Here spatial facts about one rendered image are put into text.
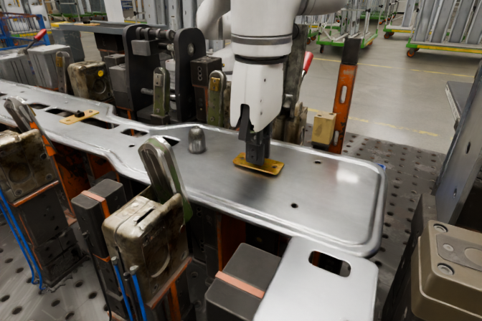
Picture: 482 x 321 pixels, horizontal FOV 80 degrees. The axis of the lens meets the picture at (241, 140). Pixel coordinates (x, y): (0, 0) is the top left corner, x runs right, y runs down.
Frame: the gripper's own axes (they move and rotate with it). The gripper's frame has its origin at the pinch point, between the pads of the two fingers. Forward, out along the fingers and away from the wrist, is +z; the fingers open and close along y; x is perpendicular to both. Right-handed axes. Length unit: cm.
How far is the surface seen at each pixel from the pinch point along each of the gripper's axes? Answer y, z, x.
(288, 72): -14.9, -9.5, -0.6
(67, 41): -31, -7, -92
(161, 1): -393, -5, -367
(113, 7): -268, -2, -341
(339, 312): 19.7, 3.3, 17.6
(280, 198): 6.6, 3.3, 6.6
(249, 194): 7.8, 3.3, 2.2
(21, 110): 14.8, -5.1, -38.7
